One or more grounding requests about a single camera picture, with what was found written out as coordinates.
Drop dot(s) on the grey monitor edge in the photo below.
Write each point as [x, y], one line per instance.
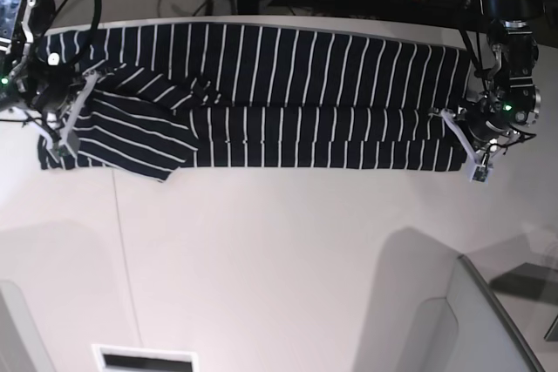
[488, 340]

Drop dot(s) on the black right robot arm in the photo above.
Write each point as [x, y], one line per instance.
[24, 24]

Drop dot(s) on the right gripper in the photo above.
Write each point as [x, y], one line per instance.
[43, 89]

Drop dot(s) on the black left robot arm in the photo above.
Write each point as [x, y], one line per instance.
[515, 51]

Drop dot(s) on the navy white striped t-shirt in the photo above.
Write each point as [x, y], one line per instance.
[177, 96]

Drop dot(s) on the white slotted box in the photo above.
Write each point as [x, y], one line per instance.
[118, 358]

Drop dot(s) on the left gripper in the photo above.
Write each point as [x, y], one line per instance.
[481, 125]

